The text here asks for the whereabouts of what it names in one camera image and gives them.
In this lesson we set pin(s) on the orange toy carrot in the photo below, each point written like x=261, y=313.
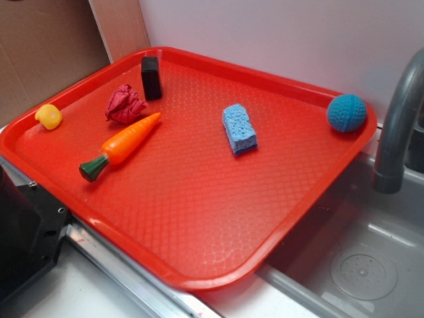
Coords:
x=119, y=147

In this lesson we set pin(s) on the metal frame rail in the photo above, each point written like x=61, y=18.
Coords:
x=94, y=279

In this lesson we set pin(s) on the black box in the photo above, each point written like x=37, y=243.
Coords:
x=150, y=74

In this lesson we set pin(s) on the crumpled red cloth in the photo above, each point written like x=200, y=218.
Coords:
x=125, y=106

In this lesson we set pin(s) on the blue sponge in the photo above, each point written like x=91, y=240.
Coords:
x=239, y=130

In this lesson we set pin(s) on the red plastic tray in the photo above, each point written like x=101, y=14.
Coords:
x=182, y=204

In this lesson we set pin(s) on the grey toy faucet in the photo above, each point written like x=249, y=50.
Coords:
x=401, y=139

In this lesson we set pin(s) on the brown cardboard panel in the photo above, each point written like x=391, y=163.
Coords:
x=47, y=46

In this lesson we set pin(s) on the blue textured ball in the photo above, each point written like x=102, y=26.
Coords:
x=346, y=113

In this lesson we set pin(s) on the yellow toy piece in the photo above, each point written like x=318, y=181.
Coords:
x=49, y=116

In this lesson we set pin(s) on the grey plastic sink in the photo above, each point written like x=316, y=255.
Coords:
x=356, y=252

